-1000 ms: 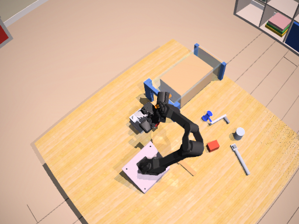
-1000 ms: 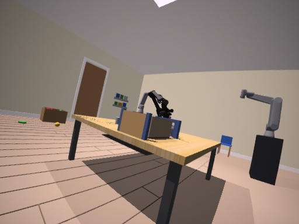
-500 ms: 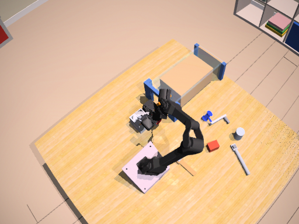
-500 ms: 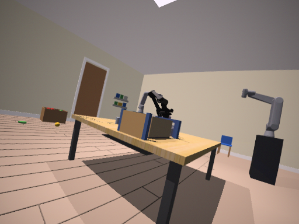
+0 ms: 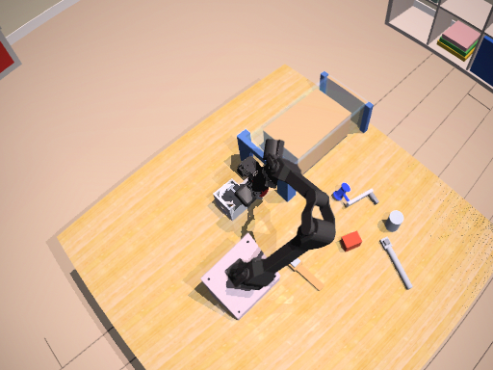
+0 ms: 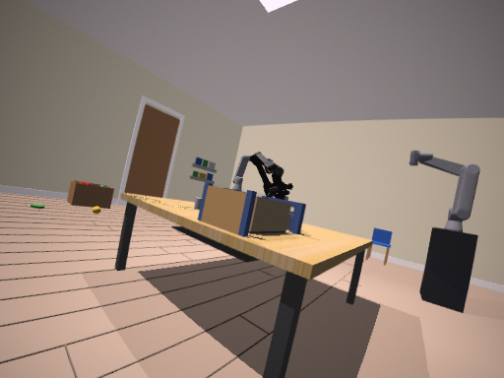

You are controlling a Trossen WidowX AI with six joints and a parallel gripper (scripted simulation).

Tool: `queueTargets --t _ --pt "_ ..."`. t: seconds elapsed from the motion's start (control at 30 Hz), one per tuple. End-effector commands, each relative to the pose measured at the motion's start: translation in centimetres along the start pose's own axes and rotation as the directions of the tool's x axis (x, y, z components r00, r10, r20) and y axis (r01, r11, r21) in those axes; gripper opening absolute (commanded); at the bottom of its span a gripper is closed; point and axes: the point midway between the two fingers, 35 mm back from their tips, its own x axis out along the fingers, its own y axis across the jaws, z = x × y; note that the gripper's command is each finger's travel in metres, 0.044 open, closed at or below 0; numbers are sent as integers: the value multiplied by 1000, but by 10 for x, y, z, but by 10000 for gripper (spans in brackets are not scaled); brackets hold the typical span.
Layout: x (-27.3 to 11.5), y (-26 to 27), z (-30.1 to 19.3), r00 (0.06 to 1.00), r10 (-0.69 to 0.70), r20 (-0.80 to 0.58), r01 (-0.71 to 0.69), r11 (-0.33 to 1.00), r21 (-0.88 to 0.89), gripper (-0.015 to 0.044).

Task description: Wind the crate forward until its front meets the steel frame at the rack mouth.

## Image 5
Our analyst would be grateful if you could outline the blue-handled crank handle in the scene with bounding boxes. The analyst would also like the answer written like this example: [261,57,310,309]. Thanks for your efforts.
[333,182,379,206]

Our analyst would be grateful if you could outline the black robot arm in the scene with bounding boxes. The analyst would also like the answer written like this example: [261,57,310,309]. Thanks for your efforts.
[225,139,336,291]

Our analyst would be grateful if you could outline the grey cylinder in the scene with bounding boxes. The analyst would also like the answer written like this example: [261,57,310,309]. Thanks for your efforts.
[385,210,404,232]

